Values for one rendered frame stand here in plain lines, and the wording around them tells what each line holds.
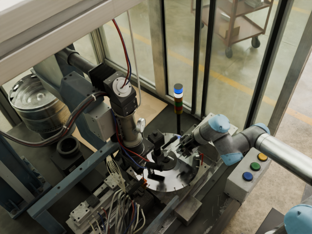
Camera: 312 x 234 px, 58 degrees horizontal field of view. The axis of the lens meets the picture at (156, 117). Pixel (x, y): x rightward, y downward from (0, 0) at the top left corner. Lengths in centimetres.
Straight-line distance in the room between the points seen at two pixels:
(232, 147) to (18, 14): 97
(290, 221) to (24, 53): 81
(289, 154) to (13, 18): 96
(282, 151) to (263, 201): 137
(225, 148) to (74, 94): 58
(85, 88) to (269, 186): 188
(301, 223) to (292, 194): 164
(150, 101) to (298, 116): 160
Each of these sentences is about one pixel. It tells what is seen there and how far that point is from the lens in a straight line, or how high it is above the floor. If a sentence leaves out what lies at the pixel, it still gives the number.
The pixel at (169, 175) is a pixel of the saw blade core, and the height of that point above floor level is 95.
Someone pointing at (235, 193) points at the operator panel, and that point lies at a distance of 148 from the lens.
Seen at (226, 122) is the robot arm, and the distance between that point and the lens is 110.
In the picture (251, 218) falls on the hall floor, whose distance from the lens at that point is 234.
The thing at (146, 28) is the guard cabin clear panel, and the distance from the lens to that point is 168.
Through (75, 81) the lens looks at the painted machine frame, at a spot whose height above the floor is 152.
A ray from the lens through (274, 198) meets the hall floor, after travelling 245.
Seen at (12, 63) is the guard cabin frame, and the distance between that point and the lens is 22.
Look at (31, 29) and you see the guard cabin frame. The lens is 23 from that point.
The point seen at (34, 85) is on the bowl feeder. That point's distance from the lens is 178.
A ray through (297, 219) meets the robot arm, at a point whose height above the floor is 136.
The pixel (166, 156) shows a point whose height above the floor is 100.
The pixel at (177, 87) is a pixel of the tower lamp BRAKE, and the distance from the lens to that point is 140.
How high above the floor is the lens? 213
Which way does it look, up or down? 50 degrees down
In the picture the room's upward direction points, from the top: 6 degrees counter-clockwise
